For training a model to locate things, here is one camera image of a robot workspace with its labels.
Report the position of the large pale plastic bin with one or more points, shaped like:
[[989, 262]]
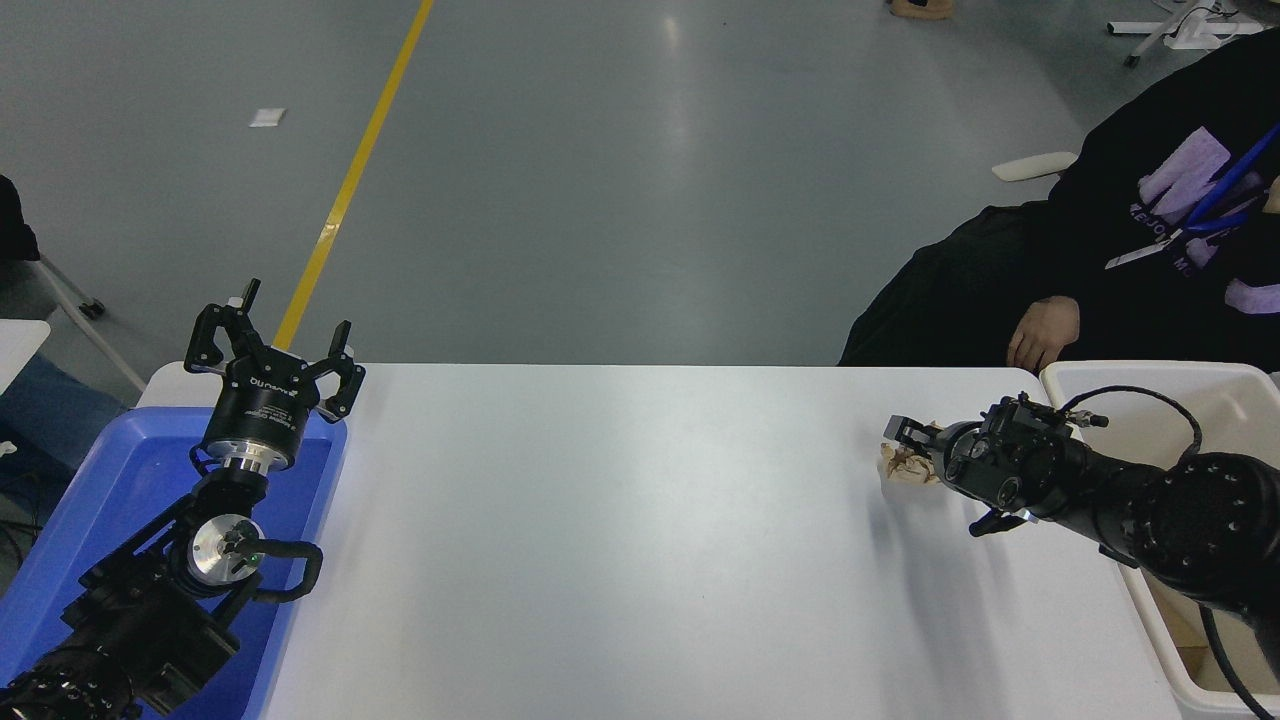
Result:
[[1130, 410]]

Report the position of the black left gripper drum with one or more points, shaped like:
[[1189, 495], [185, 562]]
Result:
[[261, 405]]

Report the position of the white paper scrap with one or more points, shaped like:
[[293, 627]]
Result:
[[267, 117]]

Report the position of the brown cardboard piece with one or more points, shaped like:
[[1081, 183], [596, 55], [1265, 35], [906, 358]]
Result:
[[1195, 665]]

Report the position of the person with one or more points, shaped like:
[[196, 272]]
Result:
[[950, 290], [50, 400]]

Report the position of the tan paper ball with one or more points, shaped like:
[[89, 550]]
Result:
[[905, 468]]

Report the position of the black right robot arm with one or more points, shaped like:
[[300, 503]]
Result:
[[1200, 520]]

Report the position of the grey stand leg with caster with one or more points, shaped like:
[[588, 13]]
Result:
[[92, 309]]

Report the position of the white chair base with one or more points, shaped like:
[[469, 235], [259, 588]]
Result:
[[1135, 28]]

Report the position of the small white table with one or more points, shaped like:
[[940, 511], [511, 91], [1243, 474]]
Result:
[[15, 350]]

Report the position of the blue plastic tray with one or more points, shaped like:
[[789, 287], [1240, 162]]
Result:
[[120, 470]]

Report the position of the brown item on floor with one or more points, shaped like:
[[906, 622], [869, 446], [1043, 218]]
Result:
[[922, 7]]

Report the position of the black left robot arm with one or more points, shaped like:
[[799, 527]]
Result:
[[150, 610]]

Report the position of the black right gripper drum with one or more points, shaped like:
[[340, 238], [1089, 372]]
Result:
[[1010, 460]]

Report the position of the white chair armrest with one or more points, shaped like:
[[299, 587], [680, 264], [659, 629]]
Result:
[[1035, 167]]

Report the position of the person's hand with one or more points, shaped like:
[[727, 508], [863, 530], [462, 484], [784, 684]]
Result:
[[1045, 335]]

